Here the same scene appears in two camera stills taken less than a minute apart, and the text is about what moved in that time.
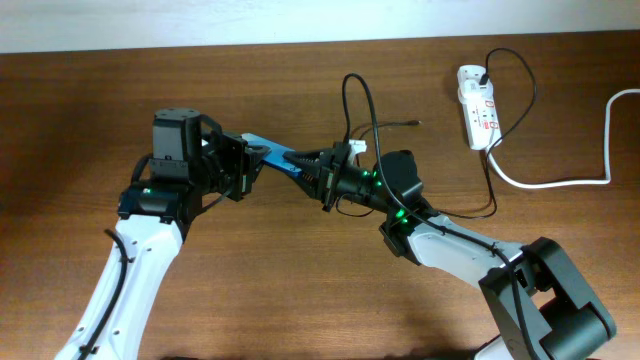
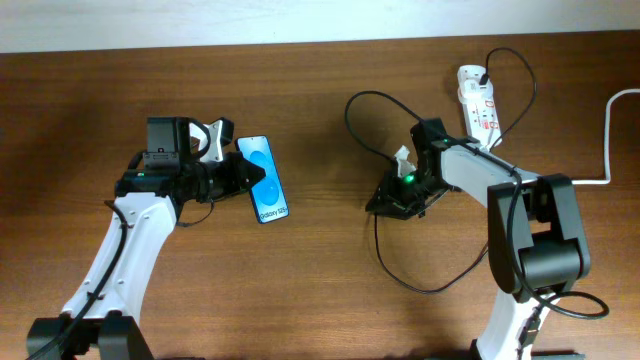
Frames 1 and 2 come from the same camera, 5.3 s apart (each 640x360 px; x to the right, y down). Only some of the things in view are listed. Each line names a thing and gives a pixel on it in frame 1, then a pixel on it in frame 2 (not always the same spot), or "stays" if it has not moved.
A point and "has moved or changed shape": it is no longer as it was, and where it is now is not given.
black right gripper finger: [311, 183] -> [378, 203]
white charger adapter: [472, 90] stays
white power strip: [482, 115] stays
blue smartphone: [275, 157] -> [268, 194]
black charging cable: [501, 137] has moved or changed shape
